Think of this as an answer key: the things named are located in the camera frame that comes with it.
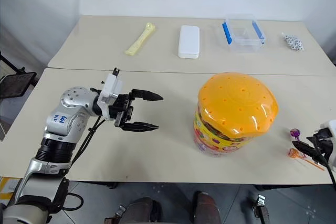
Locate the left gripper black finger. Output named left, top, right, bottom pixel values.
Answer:
left=121, top=121, right=160, bottom=132
left=130, top=89, right=164, bottom=102

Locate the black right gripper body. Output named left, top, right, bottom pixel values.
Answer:
left=306, top=135, right=331, bottom=162

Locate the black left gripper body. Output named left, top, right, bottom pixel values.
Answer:
left=107, top=92, right=135, bottom=130

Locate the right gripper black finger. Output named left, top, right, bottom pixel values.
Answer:
left=292, top=141, right=317, bottom=158

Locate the colourful printed candy jar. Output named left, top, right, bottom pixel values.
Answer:
left=193, top=111, right=263, bottom=158

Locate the orange perforated jar lid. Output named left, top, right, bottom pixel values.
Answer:
left=197, top=71, right=279, bottom=138

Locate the orange lollipop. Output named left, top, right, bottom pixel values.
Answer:
left=288, top=147, right=326, bottom=172

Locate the purple lollipop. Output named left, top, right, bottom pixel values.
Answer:
left=289, top=128, right=302, bottom=145

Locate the pale yellow bone toy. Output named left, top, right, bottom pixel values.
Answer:
left=124, top=22, right=156, bottom=57

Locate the white rectangular box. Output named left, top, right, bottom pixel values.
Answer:
left=177, top=25, right=200, bottom=59

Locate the dark rounded shape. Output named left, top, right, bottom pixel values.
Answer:
left=193, top=191, right=222, bottom=224
left=123, top=197, right=161, bottom=224

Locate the blue container latch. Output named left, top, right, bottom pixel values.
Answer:
left=222, top=22, right=232, bottom=45
left=251, top=20, right=266, bottom=44

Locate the bag of small dice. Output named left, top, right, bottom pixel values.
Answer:
left=282, top=32, right=305, bottom=51

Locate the black mesh chair seat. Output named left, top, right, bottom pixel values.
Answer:
left=0, top=71, right=37, bottom=101

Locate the clear plastic storage container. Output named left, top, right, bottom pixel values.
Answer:
left=222, top=13, right=267, bottom=53

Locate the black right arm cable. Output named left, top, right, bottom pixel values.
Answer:
left=312, top=136, right=336, bottom=187

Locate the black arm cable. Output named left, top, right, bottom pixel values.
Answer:
left=312, top=136, right=336, bottom=187
left=68, top=115, right=106, bottom=168

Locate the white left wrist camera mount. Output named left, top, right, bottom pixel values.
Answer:
left=96, top=68, right=124, bottom=119

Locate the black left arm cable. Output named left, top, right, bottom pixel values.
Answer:
left=68, top=115, right=106, bottom=168

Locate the metal foot bracket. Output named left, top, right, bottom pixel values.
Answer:
left=104, top=205, right=127, bottom=224
left=253, top=194, right=271, bottom=220

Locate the black looped shoulder cable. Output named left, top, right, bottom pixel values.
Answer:
left=64, top=193, right=85, bottom=212

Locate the black metal stand frame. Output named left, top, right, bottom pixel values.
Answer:
left=0, top=50, right=26, bottom=74

